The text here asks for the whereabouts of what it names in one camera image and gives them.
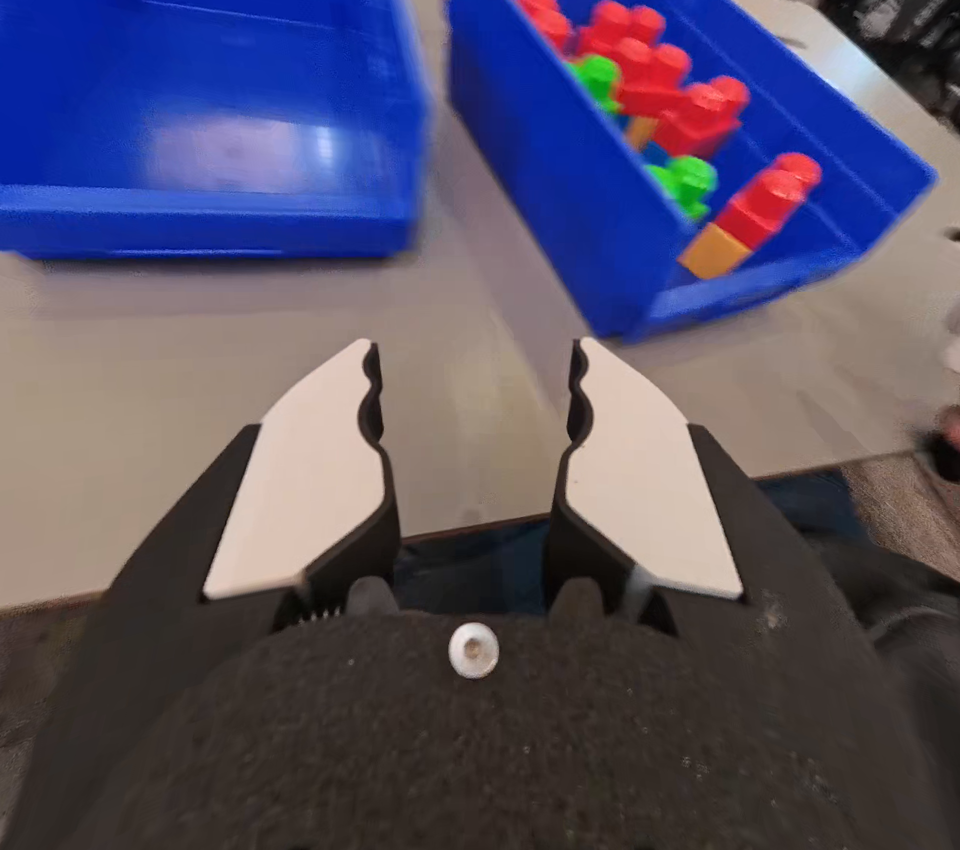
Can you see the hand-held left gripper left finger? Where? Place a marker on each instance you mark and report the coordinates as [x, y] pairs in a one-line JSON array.
[[307, 490]]

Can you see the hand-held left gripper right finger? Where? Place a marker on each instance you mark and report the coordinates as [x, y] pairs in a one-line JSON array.
[[645, 490]]

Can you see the blue plastic bin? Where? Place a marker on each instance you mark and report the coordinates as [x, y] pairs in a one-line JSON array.
[[562, 190], [187, 40]]

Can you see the cluster of assembled block bridges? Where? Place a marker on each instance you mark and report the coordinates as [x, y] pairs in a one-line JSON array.
[[660, 85]]

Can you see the person's dark trousers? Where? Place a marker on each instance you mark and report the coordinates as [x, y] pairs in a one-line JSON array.
[[900, 602]]

